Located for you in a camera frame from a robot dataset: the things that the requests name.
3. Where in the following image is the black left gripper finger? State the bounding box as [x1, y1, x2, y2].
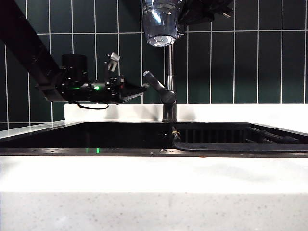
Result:
[115, 88, 148, 105]
[123, 80, 150, 91]

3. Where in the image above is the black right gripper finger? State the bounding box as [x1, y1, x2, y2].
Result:
[179, 0, 215, 25]

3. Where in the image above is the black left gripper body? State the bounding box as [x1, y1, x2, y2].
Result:
[105, 75, 126, 103]

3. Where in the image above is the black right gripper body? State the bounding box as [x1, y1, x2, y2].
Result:
[209, 0, 234, 13]

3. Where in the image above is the grey faucet lever handle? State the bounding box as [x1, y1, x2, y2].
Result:
[143, 71, 177, 105]

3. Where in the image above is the clear plastic mug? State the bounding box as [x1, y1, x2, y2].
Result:
[141, 0, 185, 48]

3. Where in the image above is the dark metal kitchen faucet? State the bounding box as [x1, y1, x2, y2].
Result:
[162, 44, 178, 123]

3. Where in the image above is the black kitchen sink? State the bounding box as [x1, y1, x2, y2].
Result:
[0, 122, 308, 159]

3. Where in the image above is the black sink drain rack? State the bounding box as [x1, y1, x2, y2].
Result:
[173, 124, 308, 153]

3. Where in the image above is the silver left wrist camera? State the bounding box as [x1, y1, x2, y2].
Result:
[104, 52, 121, 78]

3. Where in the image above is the black hose nozzle yellow band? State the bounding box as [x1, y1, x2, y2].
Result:
[171, 126, 181, 143]

